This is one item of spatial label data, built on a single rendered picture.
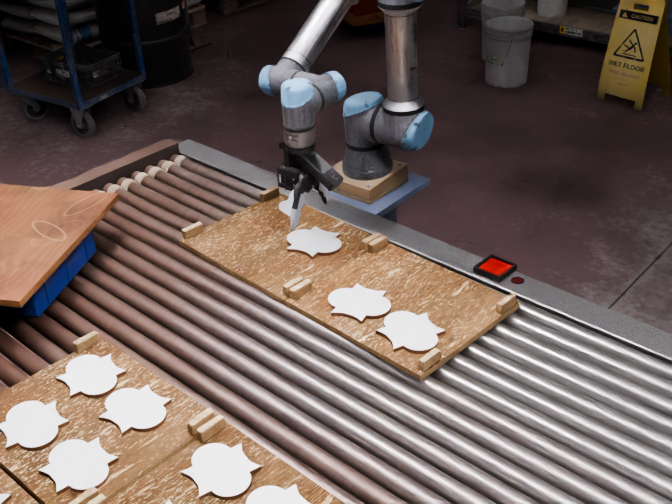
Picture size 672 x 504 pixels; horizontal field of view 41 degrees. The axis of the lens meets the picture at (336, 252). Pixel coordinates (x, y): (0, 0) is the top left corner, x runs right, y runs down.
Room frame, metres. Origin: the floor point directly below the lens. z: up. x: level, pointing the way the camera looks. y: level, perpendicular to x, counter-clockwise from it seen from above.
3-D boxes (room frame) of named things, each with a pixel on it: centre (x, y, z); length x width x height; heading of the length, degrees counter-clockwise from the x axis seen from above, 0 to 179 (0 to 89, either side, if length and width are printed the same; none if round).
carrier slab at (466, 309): (1.71, -0.14, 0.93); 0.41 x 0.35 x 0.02; 44
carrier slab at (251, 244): (2.00, 0.14, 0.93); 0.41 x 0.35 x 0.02; 43
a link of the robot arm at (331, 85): (2.08, 0.02, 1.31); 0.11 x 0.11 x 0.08; 52
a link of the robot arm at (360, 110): (2.42, -0.10, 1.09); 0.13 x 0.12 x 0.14; 52
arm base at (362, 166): (2.42, -0.10, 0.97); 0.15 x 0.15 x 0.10
